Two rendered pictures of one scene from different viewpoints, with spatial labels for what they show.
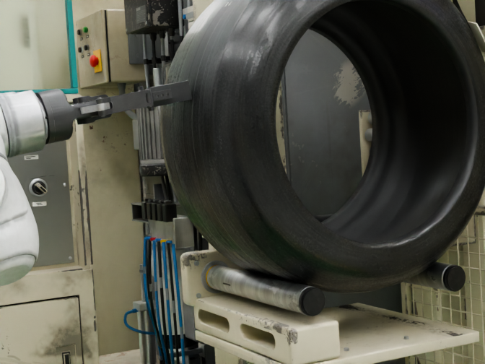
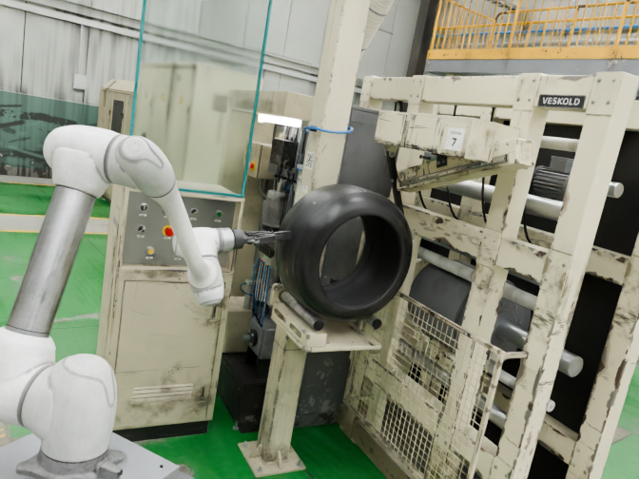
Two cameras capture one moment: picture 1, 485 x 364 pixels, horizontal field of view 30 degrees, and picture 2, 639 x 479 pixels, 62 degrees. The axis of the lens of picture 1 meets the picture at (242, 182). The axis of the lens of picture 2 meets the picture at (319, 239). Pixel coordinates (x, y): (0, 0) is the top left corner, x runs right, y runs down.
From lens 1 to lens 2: 0.79 m
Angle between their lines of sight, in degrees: 8
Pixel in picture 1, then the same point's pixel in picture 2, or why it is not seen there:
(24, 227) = (220, 289)
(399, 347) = (348, 346)
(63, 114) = (241, 241)
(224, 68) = (305, 234)
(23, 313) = not seen: hidden behind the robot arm
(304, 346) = (311, 341)
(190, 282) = (274, 296)
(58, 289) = not seen: hidden behind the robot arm
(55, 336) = not seen: hidden behind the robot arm
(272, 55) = (325, 233)
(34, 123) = (229, 244)
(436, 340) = (363, 346)
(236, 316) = (289, 318)
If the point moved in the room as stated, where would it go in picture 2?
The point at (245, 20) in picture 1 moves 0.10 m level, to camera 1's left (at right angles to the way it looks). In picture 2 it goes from (318, 216) to (292, 212)
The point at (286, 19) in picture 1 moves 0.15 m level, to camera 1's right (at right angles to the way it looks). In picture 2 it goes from (334, 220) to (373, 226)
